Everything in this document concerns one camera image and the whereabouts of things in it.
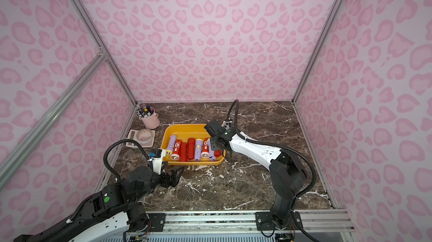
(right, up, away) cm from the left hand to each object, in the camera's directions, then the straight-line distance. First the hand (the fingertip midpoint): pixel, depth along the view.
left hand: (177, 165), depth 70 cm
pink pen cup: (-25, +22, +28) cm, 43 cm away
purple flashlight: (-10, +6, +26) cm, 29 cm away
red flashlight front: (+10, 0, +20) cm, 22 cm away
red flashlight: (+1, +6, +25) cm, 26 cm away
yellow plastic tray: (-5, +10, +34) cm, 36 cm away
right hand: (+17, +7, +17) cm, 25 cm away
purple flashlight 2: (+6, +2, +22) cm, 23 cm away
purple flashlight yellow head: (+14, 0, +17) cm, 22 cm away
